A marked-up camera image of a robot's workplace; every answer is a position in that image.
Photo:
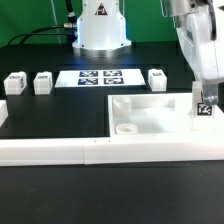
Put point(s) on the white U-shaped obstacle fence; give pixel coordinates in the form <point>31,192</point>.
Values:
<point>107,150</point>

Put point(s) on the white sheet with markers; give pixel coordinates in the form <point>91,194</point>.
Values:
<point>99,78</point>

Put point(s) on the white square tabletop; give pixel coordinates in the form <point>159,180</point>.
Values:
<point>155,115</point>

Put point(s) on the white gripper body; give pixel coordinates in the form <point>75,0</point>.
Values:
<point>204,55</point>

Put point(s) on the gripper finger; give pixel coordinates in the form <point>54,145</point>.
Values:
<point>210,94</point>

